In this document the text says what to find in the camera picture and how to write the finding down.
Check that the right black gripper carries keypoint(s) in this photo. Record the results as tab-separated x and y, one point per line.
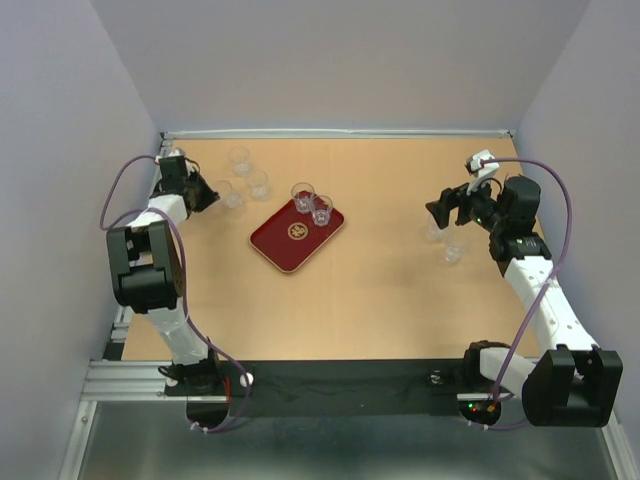
440	208

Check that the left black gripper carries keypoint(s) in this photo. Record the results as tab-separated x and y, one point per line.
209	196

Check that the clear faceted glass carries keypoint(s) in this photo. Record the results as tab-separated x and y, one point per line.
321	209
302	194

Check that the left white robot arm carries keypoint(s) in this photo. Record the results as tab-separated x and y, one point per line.
148	276

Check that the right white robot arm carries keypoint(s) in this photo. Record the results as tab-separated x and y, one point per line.
575	382

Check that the red rectangular serving tray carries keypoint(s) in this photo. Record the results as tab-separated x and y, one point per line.
288	238

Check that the clear glass left front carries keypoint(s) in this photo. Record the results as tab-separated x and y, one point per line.
229	195

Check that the clear glass right upper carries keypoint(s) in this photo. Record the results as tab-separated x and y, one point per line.
433	233

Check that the clear glass right lower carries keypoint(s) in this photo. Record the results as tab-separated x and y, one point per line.
455	248

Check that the clear glass back left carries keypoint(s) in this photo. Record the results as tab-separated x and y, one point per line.
240	159

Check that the clear glass left middle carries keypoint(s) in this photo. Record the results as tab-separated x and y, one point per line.
258	184

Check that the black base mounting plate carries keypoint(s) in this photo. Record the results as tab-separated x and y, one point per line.
340	388

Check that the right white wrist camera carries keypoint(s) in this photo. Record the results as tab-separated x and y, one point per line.
482	167

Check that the aluminium table frame rail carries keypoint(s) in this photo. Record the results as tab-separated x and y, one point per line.
334	133

